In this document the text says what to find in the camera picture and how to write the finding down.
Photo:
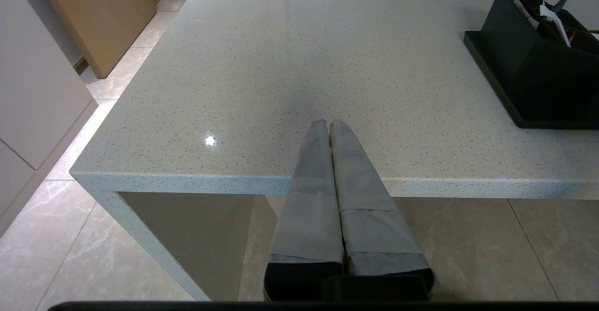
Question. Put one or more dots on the black rectangular serving tray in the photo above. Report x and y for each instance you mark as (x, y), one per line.
(561, 124)

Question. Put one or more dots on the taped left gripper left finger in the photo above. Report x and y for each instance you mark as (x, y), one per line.
(309, 208)

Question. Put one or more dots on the packets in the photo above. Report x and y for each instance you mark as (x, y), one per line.
(533, 0)

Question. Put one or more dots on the brown coffee sachet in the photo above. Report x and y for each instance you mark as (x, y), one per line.
(524, 11)

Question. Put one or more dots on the brown wooden door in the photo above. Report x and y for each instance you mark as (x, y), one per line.
(93, 16)

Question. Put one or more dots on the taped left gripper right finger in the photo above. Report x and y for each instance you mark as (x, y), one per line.
(374, 227)

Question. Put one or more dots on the black sachet holder box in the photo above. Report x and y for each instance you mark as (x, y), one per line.
(524, 68)

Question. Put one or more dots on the red sachet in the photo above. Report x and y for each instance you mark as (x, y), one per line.
(574, 34)

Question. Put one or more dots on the white paper stick packet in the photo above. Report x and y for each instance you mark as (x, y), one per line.
(557, 22)

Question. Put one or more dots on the white tall cabinet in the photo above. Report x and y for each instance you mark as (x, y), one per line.
(37, 68)

